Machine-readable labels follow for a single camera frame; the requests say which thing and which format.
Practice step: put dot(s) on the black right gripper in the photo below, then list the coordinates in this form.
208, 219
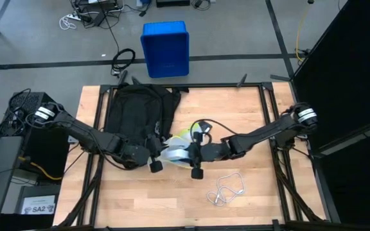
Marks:
215, 151

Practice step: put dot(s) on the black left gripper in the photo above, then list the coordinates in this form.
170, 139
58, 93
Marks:
137, 155

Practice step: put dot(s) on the white mesh pouch yellow zipper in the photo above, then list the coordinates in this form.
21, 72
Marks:
178, 154

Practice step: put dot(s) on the black backpack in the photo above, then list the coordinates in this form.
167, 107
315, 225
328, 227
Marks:
137, 112

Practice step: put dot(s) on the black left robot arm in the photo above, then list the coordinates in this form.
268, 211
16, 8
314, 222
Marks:
85, 134

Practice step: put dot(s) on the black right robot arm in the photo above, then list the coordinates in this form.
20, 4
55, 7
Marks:
262, 133

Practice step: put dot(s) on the blue plastic bin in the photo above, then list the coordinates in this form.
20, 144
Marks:
165, 48

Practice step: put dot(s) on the black computer tower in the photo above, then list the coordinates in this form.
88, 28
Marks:
43, 157

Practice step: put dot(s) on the black case under label sheet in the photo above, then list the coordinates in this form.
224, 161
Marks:
37, 191

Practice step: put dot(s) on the white SA2 label sheet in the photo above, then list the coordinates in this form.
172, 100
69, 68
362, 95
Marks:
38, 205

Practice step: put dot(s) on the black equipment box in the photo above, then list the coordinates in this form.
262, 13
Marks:
172, 3

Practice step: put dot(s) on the black partition curtain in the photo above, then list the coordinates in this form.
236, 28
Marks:
348, 64

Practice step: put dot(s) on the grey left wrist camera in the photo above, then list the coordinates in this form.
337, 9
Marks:
156, 166

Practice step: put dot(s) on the black aluminium table frame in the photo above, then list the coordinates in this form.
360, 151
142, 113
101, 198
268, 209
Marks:
185, 86

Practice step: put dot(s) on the grey metal mount plate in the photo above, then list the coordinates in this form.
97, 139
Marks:
72, 139

